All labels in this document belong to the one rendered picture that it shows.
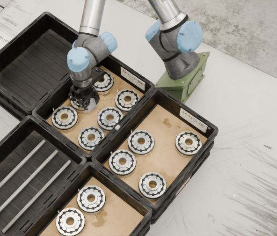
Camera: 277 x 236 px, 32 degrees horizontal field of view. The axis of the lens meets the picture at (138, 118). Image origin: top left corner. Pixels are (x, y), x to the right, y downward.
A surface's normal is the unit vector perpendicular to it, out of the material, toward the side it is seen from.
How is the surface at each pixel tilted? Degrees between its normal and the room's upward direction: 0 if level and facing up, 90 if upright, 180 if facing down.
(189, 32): 52
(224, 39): 0
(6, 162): 0
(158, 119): 0
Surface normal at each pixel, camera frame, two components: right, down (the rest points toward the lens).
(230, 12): 0.01, -0.47
